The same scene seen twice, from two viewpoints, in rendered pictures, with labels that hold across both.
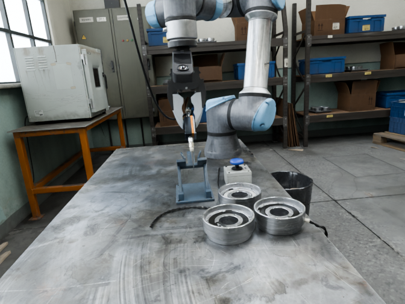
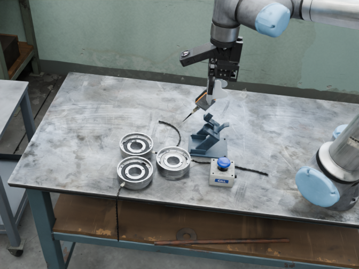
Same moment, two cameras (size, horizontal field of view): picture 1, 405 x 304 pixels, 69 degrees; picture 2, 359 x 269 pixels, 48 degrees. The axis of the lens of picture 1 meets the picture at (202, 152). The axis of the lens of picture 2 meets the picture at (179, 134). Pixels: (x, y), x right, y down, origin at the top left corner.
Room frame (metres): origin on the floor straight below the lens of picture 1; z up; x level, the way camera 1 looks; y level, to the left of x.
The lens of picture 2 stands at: (0.75, -0.97, 1.70)
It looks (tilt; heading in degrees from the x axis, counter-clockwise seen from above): 41 degrees down; 95
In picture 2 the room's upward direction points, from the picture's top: 5 degrees clockwise
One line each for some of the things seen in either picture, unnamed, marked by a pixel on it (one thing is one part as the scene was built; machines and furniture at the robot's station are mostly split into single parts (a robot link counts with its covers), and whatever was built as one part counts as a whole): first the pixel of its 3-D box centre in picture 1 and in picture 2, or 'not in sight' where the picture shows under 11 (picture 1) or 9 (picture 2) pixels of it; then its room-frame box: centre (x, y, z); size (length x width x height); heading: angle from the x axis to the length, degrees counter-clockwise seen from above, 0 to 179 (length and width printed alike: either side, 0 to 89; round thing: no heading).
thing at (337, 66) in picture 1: (320, 66); not in sight; (4.35, -1.78, 1.11); 0.52 x 0.38 x 0.22; 93
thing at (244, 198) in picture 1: (239, 198); (173, 162); (0.67, -0.08, 0.82); 0.10 x 0.10 x 0.04
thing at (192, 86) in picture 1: (184, 67); (223, 57); (0.77, 0.03, 1.14); 0.09 x 0.08 x 0.12; 4
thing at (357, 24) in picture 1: (358, 26); not in sight; (4.38, -2.30, 1.61); 0.52 x 0.38 x 0.22; 96
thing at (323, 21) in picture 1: (322, 22); not in sight; (4.35, -1.78, 1.69); 0.59 x 0.41 x 0.38; 98
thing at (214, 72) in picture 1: (206, 67); not in sight; (4.26, -0.14, 1.19); 0.52 x 0.42 x 0.38; 93
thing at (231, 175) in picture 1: (237, 174); (223, 172); (0.82, -0.10, 0.82); 0.08 x 0.07 x 0.05; 3
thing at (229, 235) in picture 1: (228, 224); (136, 148); (0.54, -0.04, 0.82); 0.10 x 0.10 x 0.04
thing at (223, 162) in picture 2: (237, 167); (223, 166); (0.82, -0.10, 0.85); 0.04 x 0.04 x 0.05
